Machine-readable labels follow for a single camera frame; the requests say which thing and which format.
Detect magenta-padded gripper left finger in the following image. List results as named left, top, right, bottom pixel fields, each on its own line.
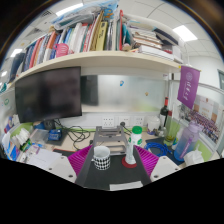
left=46, top=143, right=96, bottom=188

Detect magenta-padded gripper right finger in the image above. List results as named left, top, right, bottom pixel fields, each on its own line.
left=133, top=144, right=183, bottom=186

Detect white drink bottle green cap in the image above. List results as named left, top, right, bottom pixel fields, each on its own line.
left=124, top=125, right=144, bottom=166

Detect purple blue water bottle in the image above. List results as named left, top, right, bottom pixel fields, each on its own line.
left=173, top=120, right=203, bottom=163

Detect white paper sheets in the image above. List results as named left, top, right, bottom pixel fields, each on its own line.
left=26, top=147, right=63, bottom=168

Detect white crumpled tissue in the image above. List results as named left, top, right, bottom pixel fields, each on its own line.
left=183, top=148, right=205, bottom=168

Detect small blue device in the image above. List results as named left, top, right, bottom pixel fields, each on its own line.
left=47, top=129, right=64, bottom=142

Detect tall clear green glass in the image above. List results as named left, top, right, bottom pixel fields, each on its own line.
left=163, top=109, right=178, bottom=148

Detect black white checkered mug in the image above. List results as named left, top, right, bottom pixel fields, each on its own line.
left=92, top=145, right=112, bottom=171

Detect flat round red coaster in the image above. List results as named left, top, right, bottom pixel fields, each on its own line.
left=121, top=155, right=138, bottom=169

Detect white paper label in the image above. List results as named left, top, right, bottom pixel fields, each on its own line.
left=109, top=180, right=144, bottom=192

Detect white ceramic jar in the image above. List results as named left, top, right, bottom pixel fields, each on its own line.
left=146, top=115, right=162, bottom=136

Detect black desk mat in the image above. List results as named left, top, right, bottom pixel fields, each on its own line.
left=53, top=136, right=188, bottom=192

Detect dark wine bottle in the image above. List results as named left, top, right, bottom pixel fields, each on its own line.
left=159, top=97, right=170, bottom=129

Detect grey metal laptop stand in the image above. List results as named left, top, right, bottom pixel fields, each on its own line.
left=89, top=125, right=129, bottom=157

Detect group photo poster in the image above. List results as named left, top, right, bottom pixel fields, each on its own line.
left=178, top=94, right=224, bottom=144

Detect black computer monitor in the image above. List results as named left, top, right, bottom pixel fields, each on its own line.
left=14, top=65, right=83, bottom=124

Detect purple hanging banner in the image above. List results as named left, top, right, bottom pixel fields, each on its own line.
left=176, top=65, right=201, bottom=110

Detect white ceiling light panels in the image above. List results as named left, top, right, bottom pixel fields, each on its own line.
left=0, top=2, right=198, bottom=78

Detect blue coiled cable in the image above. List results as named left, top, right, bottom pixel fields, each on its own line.
left=143, top=141, right=173, bottom=158

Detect black tangled cables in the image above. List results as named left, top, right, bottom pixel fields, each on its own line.
left=54, top=119, right=96, bottom=151

